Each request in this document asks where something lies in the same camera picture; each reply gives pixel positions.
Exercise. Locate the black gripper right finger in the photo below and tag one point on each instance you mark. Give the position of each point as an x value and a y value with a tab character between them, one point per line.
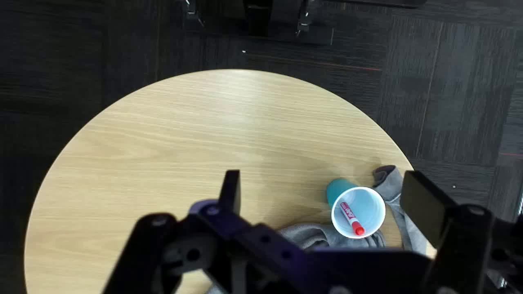
463	245

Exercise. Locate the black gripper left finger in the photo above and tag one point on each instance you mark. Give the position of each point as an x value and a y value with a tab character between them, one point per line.
156	250

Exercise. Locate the red marker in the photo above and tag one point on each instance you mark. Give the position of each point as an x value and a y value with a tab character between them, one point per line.
352	218

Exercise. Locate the blue plastic cup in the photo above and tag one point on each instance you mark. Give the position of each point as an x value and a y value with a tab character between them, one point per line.
371	209

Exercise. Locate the grey sweatshirt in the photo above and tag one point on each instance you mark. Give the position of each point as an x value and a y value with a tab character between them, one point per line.
304	236

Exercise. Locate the black robot stand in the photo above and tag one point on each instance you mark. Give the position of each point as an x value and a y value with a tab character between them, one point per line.
267	17

